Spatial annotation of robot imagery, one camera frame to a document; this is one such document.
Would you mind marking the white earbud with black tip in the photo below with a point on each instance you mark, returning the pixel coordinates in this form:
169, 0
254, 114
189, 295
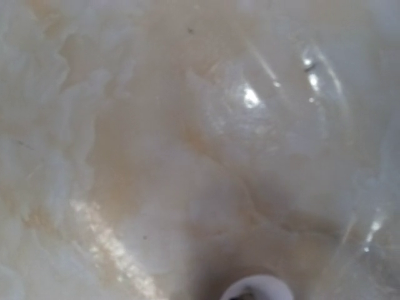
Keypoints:
261, 286

